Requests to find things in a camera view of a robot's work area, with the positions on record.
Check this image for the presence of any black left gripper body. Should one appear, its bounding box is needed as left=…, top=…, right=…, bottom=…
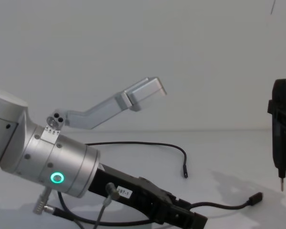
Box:
left=87, top=164, right=164, bottom=224

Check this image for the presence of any black cable with squared plug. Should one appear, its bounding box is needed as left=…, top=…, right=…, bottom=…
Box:
left=190, top=191, right=264, bottom=211

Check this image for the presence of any white table cloth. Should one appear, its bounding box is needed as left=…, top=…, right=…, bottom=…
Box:
left=0, top=129, right=286, bottom=229

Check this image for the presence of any grey cable with silver plug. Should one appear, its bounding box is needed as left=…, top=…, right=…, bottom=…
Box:
left=94, top=182, right=121, bottom=224

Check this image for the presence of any black cable with slim plug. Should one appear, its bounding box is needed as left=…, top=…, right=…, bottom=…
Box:
left=85, top=142, right=189, bottom=179

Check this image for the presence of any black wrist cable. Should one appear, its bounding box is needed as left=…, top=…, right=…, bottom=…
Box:
left=51, top=190, right=156, bottom=227

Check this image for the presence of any black corded screwdriver tool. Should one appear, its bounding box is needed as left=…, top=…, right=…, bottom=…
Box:
left=271, top=78, right=286, bottom=192

